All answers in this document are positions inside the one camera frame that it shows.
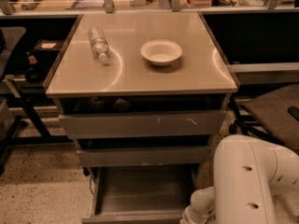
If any grey bottom drawer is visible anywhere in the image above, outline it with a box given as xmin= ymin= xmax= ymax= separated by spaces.
xmin=81 ymin=164 xmax=195 ymax=224

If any grey drawer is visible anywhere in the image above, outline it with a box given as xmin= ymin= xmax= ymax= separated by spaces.
xmin=75 ymin=135 xmax=211 ymax=167
xmin=81 ymin=164 xmax=195 ymax=224
xmin=59 ymin=109 xmax=226 ymax=139

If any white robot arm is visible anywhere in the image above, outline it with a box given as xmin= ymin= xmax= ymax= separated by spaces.
xmin=179 ymin=134 xmax=299 ymax=224

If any grey drawer cabinet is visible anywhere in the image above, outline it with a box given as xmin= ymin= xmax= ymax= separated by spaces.
xmin=43 ymin=11 xmax=241 ymax=179

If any grey top drawer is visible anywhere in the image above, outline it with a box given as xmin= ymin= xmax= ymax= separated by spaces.
xmin=59 ymin=109 xmax=226 ymax=139

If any grey middle drawer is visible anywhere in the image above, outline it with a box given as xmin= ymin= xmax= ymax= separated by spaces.
xmin=75 ymin=135 xmax=211 ymax=167

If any white bowl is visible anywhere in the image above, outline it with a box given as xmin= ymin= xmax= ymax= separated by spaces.
xmin=140 ymin=39 xmax=182 ymax=66

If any clear plastic water bottle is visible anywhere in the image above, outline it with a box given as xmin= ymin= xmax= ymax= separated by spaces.
xmin=88 ymin=26 xmax=109 ymax=63

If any black box with label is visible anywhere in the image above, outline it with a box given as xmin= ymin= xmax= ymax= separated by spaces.
xmin=34 ymin=39 xmax=64 ymax=51

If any office chair on right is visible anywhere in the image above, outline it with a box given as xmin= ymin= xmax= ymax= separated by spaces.
xmin=229 ymin=83 xmax=299 ymax=151

